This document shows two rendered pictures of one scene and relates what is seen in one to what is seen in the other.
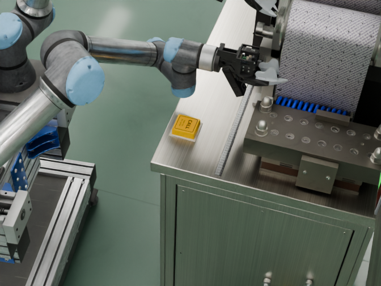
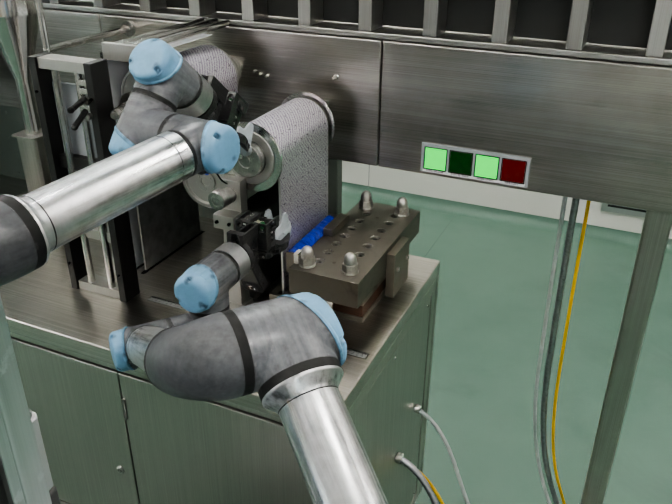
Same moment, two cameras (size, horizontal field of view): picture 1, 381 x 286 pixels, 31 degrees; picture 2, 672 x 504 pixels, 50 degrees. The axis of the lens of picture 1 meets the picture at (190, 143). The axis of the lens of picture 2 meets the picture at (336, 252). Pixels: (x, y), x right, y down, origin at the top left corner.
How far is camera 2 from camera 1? 1.71 m
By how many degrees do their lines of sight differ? 64
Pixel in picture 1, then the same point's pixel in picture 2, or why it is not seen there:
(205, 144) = not seen: hidden behind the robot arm
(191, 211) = not seen: hidden behind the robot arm
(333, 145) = (378, 232)
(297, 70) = (292, 201)
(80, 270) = not seen: outside the picture
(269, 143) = (370, 268)
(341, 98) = (319, 205)
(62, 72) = (309, 331)
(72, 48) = (258, 306)
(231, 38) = (85, 316)
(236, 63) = (266, 234)
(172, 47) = (207, 277)
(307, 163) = (397, 255)
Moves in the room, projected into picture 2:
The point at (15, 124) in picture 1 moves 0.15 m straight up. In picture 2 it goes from (362, 464) to (365, 365)
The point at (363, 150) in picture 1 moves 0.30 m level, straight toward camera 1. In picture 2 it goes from (386, 218) to (507, 246)
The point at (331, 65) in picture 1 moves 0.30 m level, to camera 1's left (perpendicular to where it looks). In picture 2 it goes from (310, 169) to (279, 225)
